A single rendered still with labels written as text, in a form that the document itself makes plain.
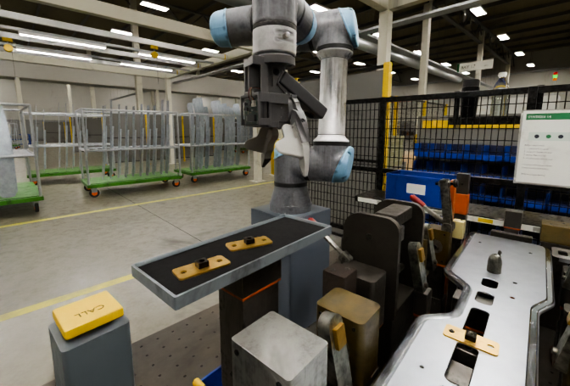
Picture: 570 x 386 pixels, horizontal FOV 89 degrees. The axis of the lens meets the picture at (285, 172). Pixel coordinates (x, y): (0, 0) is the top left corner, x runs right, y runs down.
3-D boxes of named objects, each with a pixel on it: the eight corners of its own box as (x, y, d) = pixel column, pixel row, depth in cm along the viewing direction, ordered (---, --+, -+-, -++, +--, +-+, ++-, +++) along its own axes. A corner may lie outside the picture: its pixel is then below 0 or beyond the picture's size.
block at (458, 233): (454, 321, 103) (463, 222, 98) (443, 317, 105) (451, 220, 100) (456, 316, 106) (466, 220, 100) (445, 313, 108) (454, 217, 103)
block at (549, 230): (559, 332, 98) (575, 229, 93) (528, 321, 103) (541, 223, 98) (558, 320, 104) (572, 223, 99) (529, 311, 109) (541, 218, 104)
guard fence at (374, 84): (387, 261, 305) (398, 62, 275) (381, 265, 295) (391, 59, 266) (295, 230, 400) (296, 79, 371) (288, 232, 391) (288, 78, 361)
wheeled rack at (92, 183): (88, 198, 577) (79, 108, 551) (81, 191, 652) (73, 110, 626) (182, 187, 699) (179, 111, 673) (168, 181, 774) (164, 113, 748)
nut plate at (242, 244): (231, 252, 52) (231, 245, 52) (225, 244, 55) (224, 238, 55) (273, 243, 56) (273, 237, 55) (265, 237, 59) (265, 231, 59)
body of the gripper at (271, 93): (240, 129, 53) (238, 59, 51) (281, 129, 57) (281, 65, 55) (259, 129, 46) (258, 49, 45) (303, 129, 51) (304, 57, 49)
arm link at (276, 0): (304, -29, 51) (288, -58, 43) (304, 37, 53) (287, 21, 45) (264, -21, 54) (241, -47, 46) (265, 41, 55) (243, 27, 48)
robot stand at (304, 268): (252, 311, 109) (250, 208, 103) (290, 291, 122) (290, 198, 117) (290, 339, 94) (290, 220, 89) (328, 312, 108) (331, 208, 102)
